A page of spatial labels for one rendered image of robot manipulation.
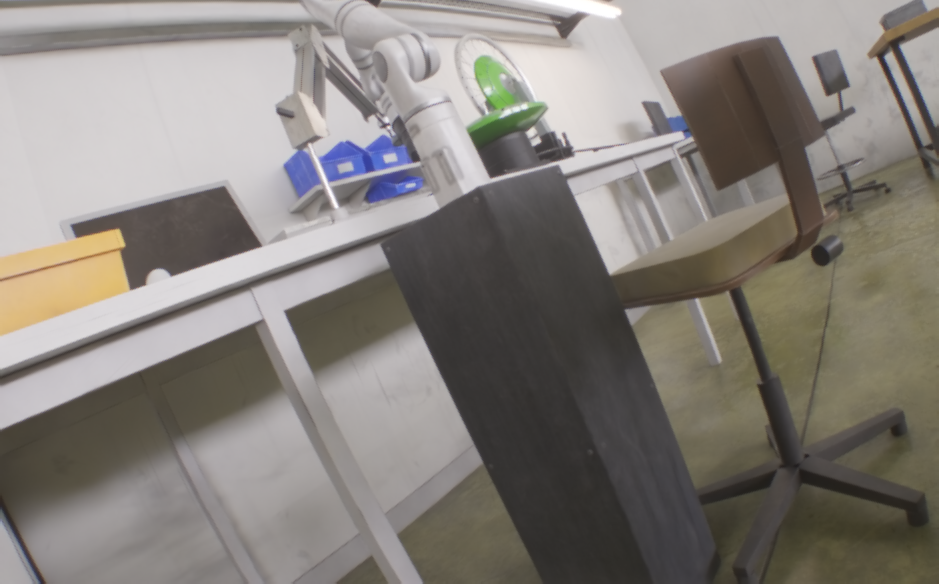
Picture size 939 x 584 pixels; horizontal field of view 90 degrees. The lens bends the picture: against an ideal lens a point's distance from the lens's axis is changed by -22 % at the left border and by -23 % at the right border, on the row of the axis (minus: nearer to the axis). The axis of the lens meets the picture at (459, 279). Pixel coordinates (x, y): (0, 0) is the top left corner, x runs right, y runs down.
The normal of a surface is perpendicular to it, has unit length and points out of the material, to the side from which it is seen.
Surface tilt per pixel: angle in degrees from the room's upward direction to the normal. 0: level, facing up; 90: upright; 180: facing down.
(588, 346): 90
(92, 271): 94
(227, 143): 90
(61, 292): 94
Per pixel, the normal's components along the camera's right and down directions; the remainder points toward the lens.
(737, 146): 0.03, 0.00
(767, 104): 0.31, -0.08
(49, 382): 0.68, -0.31
